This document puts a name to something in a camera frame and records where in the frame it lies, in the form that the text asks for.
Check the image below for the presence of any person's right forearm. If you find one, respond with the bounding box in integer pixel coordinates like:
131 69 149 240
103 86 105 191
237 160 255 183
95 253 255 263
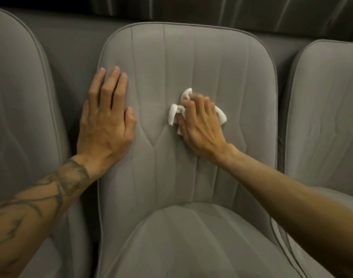
222 144 353 278

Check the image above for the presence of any person's left hand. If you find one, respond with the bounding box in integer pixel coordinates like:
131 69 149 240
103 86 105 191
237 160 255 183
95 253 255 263
72 66 137 183

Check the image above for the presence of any grey padded chair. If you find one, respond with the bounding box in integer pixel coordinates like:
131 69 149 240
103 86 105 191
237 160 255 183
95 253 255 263
0 5 93 278
95 21 301 278
270 39 353 278

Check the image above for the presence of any white cleaning cloth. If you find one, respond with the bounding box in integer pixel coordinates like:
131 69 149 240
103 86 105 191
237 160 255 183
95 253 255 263
168 88 228 136

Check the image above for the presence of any person's right hand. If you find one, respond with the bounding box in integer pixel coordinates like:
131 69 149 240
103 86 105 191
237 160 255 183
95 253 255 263
176 94 240 168

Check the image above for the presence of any black metal wall strip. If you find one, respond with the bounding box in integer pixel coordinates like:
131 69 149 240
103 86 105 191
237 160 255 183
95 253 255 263
86 0 353 41

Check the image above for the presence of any person's left forearm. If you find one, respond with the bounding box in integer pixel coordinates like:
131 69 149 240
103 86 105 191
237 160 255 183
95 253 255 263
0 154 105 278

